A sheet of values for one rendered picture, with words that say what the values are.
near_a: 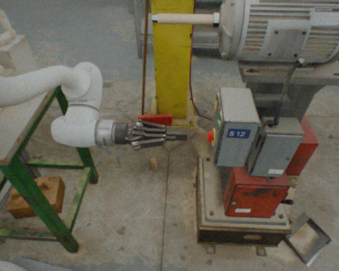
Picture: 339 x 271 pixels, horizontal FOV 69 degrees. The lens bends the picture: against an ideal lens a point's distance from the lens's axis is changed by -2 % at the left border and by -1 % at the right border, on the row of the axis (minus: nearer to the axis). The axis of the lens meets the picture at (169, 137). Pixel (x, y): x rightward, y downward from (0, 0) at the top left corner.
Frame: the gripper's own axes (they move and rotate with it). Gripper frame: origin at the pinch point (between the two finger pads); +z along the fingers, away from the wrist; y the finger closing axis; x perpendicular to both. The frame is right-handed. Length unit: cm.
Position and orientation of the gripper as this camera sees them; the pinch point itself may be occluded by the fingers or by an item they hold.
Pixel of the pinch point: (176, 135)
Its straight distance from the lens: 83.7
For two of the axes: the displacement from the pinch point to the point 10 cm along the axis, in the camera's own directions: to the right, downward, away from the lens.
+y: -0.4, 7.2, -6.9
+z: 10.0, 0.4, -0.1
